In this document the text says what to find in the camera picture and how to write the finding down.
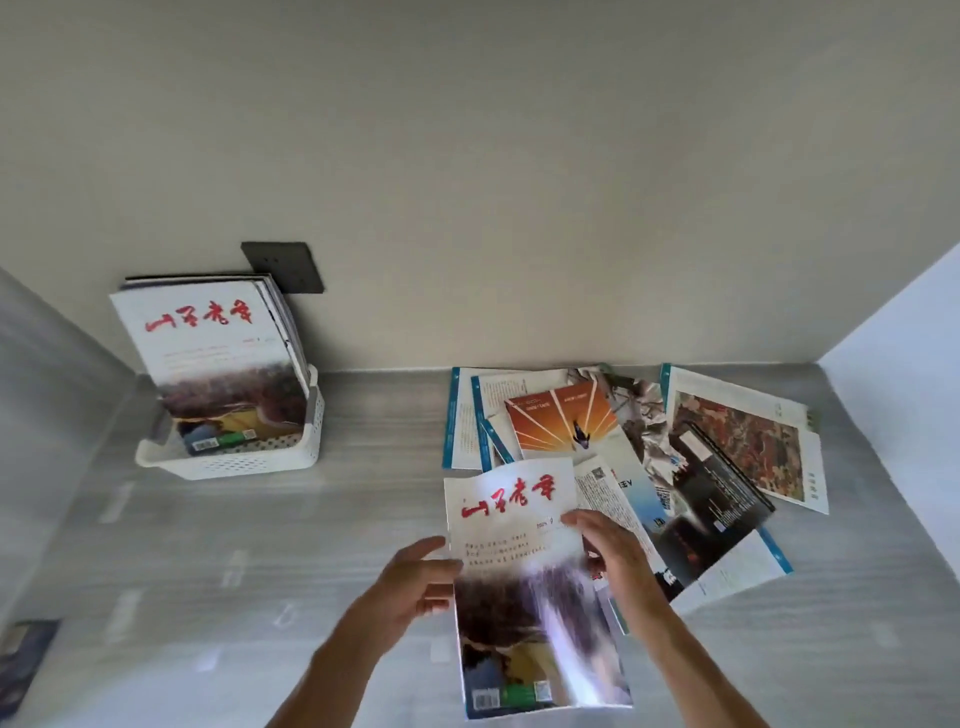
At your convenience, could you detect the person's right hand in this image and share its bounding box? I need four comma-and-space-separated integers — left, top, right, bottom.
560, 509, 673, 646

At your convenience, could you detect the person's left hand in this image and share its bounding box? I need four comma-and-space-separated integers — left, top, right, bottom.
359, 536, 465, 646

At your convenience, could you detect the white magazine red calligraphy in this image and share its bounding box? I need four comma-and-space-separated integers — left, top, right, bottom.
442, 457, 635, 721
109, 283, 309, 455

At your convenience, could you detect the pile of assorted magazines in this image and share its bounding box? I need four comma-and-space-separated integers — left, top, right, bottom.
440, 363, 831, 635

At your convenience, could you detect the white perforated plastic basket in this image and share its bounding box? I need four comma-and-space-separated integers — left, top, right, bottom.
134, 365, 327, 481

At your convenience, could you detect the person's left forearm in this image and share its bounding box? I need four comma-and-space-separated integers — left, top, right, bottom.
266, 614, 395, 728

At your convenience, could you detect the person's right forearm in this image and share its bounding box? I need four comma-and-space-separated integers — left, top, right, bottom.
633, 599, 774, 728

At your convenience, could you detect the dark rectangular leaflet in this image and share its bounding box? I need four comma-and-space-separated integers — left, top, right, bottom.
0, 618, 63, 720

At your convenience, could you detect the dark wall socket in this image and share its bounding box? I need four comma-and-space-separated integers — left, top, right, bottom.
239, 240, 326, 295

